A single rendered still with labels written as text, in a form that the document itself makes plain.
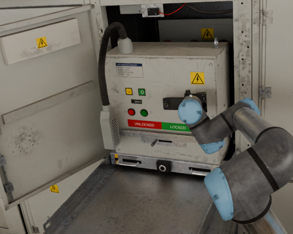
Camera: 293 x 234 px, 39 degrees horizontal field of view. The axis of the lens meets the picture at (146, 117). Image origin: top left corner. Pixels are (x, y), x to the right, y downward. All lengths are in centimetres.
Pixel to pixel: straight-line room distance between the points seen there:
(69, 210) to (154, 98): 57
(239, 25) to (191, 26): 74
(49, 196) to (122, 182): 78
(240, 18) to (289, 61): 25
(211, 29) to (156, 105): 78
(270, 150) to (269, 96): 78
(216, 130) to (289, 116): 49
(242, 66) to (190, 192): 56
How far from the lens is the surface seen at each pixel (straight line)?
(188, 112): 129
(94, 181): 185
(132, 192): 177
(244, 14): 166
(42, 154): 189
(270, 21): 163
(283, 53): 166
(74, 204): 174
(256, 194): 96
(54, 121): 187
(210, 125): 133
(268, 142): 98
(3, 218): 293
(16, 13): 212
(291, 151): 99
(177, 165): 181
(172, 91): 167
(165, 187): 178
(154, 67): 166
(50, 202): 256
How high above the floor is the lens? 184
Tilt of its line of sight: 24 degrees down
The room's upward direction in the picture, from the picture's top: 7 degrees counter-clockwise
